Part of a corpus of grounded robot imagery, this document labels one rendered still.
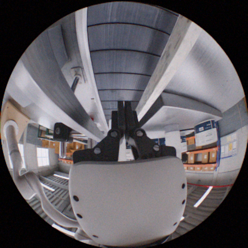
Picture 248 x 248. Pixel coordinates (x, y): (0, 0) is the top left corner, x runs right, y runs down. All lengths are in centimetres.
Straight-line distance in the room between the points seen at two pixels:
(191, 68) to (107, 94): 20
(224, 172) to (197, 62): 484
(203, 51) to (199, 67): 5
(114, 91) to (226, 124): 450
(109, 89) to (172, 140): 36
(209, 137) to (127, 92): 54
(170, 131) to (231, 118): 425
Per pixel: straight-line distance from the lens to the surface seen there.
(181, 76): 23
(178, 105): 27
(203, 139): 59
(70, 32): 16
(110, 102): 19
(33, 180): 50
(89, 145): 49
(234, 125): 451
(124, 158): 26
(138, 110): 16
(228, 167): 484
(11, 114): 64
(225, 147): 447
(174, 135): 43
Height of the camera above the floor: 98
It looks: 16 degrees down
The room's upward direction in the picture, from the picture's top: 178 degrees clockwise
